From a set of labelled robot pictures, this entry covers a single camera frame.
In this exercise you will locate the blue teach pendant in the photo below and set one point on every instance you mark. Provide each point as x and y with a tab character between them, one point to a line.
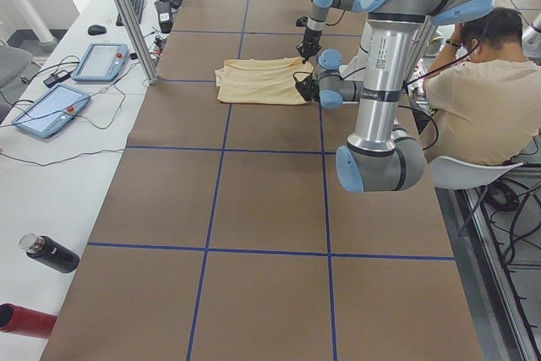
102	62
50	113

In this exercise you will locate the aluminium frame post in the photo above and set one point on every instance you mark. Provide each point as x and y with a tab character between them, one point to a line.
135	34

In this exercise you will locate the white plastic chair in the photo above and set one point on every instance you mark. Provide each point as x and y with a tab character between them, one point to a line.
450	173

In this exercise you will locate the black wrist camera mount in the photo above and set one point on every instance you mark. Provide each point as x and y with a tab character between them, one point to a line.
298	84
301	22

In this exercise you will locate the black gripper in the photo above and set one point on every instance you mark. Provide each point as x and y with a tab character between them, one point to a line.
311	36
305	90

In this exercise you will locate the seated person beige shirt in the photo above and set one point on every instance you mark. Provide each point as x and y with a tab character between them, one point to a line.
485	93

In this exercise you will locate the black keyboard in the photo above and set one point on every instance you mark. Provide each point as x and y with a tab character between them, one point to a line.
133	3

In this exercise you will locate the black computer mouse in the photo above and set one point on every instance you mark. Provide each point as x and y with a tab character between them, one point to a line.
96	30

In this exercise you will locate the white camera stand pillar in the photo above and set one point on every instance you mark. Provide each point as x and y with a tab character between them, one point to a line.
356	68

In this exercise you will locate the blue teach pendant near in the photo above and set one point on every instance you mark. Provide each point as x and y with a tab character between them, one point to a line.
50	113

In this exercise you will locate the cream long sleeve shirt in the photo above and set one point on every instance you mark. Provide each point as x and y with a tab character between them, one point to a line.
268	82

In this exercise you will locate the blue teach pendant far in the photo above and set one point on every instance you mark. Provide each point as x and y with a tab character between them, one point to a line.
102	62

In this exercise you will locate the red bottle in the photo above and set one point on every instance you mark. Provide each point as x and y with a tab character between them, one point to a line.
26	322

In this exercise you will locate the black water bottle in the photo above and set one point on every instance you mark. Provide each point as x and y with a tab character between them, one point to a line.
49	252

